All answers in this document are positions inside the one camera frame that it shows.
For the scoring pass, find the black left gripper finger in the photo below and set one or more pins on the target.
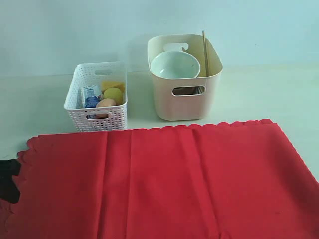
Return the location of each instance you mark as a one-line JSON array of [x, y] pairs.
[[9, 168], [8, 190]]

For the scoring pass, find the blue white milk carton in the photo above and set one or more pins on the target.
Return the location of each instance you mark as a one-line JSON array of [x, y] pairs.
[[90, 96]]

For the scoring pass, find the brown egg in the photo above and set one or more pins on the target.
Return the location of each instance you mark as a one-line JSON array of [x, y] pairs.
[[107, 102]]

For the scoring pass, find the yellow cheese wedge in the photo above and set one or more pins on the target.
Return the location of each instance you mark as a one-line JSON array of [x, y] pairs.
[[112, 84]]

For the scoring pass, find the yellow lemon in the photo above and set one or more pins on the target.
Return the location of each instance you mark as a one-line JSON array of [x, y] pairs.
[[114, 93]]

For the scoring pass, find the pale green ceramic bowl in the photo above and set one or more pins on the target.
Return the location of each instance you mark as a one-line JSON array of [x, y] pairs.
[[175, 65]]

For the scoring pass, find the brown wooden plate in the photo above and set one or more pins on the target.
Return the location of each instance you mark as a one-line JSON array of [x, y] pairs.
[[180, 91]]

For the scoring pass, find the red scalloped table cloth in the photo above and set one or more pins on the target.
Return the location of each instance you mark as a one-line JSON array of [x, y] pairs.
[[243, 180]]

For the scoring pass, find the stainless steel cup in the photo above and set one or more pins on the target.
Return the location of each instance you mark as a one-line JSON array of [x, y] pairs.
[[199, 90]]

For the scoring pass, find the white perforated plastic basket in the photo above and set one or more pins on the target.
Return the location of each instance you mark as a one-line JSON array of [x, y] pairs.
[[102, 118]]

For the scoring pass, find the cream plastic bin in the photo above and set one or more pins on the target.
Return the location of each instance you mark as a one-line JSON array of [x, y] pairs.
[[187, 107]]

